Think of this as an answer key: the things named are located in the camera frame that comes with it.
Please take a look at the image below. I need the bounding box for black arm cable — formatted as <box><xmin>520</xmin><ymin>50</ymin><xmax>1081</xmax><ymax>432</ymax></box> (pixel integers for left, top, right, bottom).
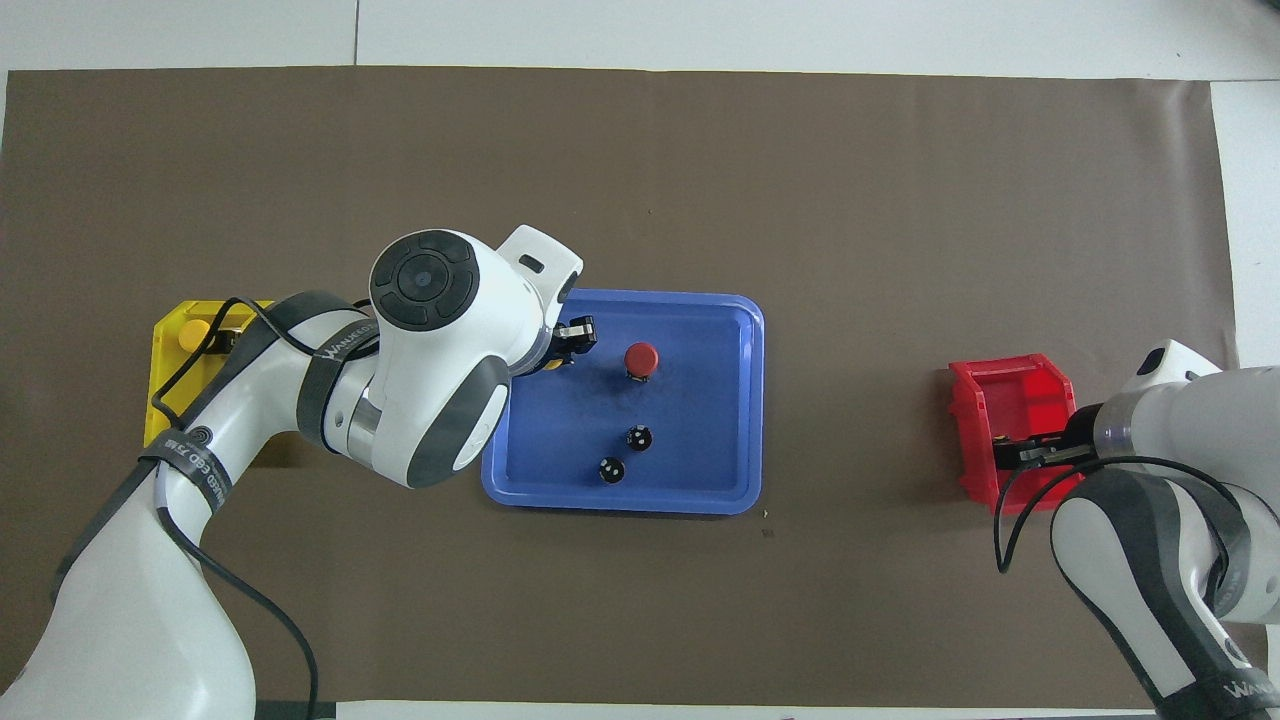
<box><xmin>993</xmin><ymin>455</ymin><xmax>1256</xmax><ymax>621</ymax></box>
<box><xmin>148</xmin><ymin>297</ymin><xmax>321</xmax><ymax>720</ymax></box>

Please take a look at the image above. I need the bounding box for yellow plastic bin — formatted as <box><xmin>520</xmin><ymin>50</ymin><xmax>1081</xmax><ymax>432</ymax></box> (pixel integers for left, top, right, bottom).
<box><xmin>143</xmin><ymin>300</ymin><xmax>291</xmax><ymax>451</ymax></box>

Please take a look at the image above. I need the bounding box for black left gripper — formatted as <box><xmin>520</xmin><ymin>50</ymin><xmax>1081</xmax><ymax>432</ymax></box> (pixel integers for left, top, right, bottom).
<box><xmin>535</xmin><ymin>310</ymin><xmax>598</xmax><ymax>373</ymax></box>

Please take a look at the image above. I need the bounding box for red plastic bin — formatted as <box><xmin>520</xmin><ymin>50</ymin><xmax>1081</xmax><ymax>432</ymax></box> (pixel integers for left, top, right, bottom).
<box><xmin>948</xmin><ymin>352</ymin><xmax>1092</xmax><ymax>517</ymax></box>

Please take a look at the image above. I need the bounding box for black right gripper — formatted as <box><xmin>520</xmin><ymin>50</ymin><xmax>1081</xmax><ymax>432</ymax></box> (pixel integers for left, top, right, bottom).
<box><xmin>1010</xmin><ymin>402</ymin><xmax>1101</xmax><ymax>471</ymax></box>

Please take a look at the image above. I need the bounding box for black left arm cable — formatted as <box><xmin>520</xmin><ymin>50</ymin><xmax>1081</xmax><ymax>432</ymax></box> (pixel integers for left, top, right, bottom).
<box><xmin>148</xmin><ymin>297</ymin><xmax>321</xmax><ymax>720</ymax></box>

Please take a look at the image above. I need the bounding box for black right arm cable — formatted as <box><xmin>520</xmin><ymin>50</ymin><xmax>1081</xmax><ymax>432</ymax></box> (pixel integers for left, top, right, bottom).
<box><xmin>993</xmin><ymin>455</ymin><xmax>1256</xmax><ymax>621</ymax></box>

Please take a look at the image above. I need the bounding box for brown paper table mat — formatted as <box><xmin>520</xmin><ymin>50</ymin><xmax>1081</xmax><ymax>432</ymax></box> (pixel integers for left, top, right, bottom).
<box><xmin>0</xmin><ymin>66</ymin><xmax>1271</xmax><ymax>709</ymax></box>

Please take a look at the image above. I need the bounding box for blue plastic tray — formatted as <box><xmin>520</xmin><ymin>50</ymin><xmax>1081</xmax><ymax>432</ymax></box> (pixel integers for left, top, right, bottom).
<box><xmin>481</xmin><ymin>287</ymin><xmax>766</xmax><ymax>516</ymax></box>

